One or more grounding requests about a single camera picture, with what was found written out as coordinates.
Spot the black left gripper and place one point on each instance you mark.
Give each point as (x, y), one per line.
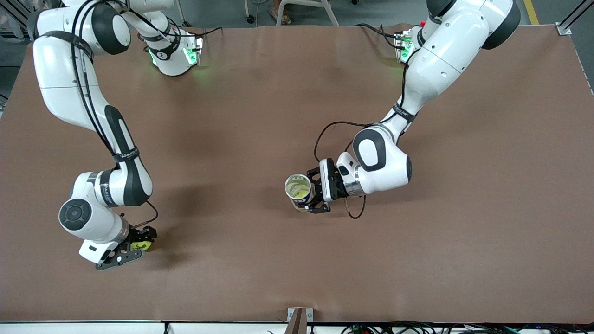
(329, 184)

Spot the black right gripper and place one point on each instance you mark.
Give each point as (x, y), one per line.
(138, 234)

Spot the yellow tennis ball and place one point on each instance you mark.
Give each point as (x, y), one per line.
(146, 246)
(299, 188)

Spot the white blue tennis ball can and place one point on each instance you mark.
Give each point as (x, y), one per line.
(304, 200)

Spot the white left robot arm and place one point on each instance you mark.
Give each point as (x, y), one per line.
(445, 55)

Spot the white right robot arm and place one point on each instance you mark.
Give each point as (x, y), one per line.
(60, 69)

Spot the brown table cover sheet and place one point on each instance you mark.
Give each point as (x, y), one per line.
(464, 232)

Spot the white stand legs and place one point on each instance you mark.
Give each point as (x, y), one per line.
(330, 14)

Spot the white pole with caster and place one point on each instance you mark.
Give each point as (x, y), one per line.
(248, 7)

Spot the white table edge rail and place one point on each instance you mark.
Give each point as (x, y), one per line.
(93, 328)

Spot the metal bracket with brown post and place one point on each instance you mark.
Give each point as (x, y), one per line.
(297, 322)

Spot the aluminium frame post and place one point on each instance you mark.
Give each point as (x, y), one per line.
(23, 17)
(574, 15)

